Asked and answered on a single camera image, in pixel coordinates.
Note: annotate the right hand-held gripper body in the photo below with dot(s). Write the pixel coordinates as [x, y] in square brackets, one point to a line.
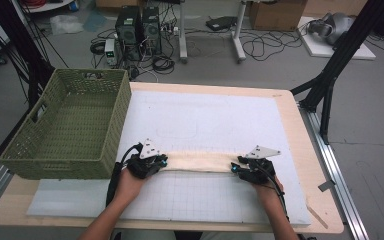
[258, 170]

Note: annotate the person's right hand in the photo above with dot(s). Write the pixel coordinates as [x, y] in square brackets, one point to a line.
[270, 195]

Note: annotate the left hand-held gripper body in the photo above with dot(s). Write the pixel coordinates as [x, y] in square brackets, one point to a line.
[145, 165]

